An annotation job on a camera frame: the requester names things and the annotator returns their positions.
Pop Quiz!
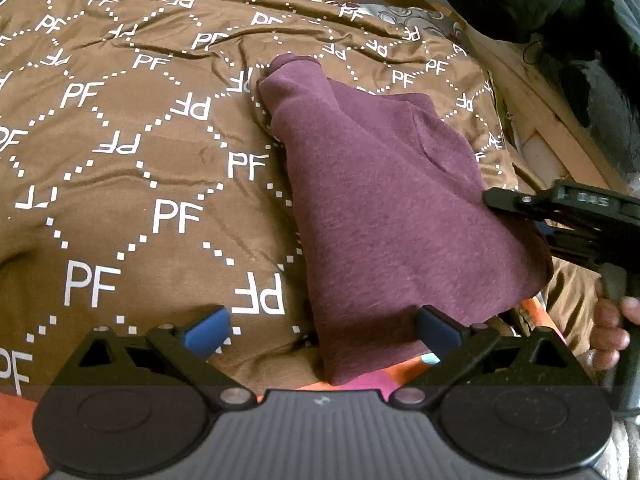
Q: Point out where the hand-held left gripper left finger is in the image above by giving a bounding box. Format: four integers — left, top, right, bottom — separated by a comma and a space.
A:
74, 305, 257, 407

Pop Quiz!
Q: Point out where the brown printed blanket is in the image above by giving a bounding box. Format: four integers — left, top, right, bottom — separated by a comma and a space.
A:
0, 0, 601, 403

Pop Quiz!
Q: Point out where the maroon sweatshirt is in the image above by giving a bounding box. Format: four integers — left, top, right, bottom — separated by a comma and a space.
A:
256, 52, 554, 387

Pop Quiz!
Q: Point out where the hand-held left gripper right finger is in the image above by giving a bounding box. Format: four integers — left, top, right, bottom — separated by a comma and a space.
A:
389, 305, 600, 407

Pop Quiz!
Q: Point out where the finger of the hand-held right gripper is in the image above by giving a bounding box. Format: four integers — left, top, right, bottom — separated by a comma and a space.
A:
482, 180, 621, 222
537, 222, 607, 264

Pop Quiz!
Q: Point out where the person's right hand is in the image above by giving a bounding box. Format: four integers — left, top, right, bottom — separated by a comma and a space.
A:
591, 294, 640, 357

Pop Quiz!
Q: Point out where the wooden bed frame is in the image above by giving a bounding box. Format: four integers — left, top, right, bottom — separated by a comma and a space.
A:
192, 0, 632, 198

